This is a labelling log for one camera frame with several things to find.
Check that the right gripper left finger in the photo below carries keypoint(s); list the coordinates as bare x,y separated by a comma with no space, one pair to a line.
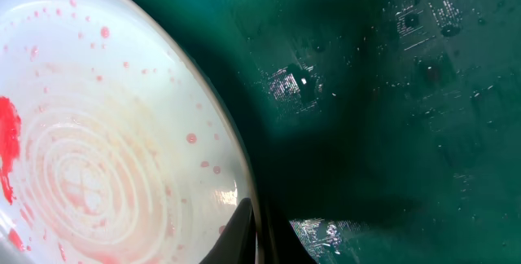
237,242

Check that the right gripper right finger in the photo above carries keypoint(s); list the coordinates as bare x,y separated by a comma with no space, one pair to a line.
280,244

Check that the white plate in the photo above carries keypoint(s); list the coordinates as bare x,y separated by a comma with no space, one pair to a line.
114,146

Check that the teal plastic serving tray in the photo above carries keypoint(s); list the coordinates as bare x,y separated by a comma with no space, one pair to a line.
386,131

